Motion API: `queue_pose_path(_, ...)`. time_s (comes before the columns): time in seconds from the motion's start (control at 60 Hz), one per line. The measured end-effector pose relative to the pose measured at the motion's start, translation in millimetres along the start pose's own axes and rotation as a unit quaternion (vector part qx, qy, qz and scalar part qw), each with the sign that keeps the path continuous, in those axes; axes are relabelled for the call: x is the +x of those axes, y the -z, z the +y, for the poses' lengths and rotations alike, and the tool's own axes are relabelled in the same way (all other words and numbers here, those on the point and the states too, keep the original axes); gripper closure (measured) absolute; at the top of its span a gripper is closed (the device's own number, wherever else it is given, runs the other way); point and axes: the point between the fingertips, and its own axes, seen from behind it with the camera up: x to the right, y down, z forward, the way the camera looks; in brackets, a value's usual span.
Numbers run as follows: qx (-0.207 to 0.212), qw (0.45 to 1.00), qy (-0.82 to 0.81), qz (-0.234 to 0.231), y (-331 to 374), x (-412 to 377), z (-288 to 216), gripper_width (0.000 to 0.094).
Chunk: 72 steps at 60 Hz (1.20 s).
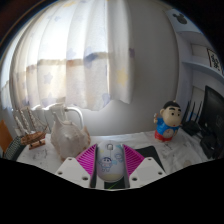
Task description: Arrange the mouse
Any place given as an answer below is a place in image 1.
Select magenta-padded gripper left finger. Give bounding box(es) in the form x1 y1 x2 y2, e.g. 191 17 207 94
54 143 100 188

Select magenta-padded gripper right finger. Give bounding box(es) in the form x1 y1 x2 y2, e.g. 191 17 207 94
123 143 167 189

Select white cartoon-print computer mouse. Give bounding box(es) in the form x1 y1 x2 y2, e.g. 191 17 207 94
96 139 126 183

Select black mouse pad green lines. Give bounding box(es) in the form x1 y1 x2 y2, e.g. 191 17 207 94
109 145 166 191

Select large white conch shell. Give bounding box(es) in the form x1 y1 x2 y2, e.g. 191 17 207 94
49 103 92 161

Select white cartoon-print tablecloth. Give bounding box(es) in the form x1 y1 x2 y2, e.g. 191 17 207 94
16 128 214 191

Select cartoon boy figurine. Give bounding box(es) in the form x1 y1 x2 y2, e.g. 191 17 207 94
153 100 183 143

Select wooden model sailing ship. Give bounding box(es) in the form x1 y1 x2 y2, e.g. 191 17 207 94
12 108 48 150

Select white radiator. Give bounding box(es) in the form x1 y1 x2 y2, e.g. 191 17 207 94
31 104 84 133

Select black router with antennas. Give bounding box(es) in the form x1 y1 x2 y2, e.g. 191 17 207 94
181 100 204 137

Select brown wooden chair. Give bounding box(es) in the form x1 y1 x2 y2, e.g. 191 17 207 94
0 119 14 154

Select black computer monitor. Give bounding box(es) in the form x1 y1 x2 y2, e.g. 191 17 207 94
198 85 224 141

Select white star-print curtain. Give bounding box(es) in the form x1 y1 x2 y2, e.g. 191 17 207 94
0 0 136 113

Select white wall shelf unit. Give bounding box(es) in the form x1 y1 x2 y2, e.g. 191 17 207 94
164 8 224 84

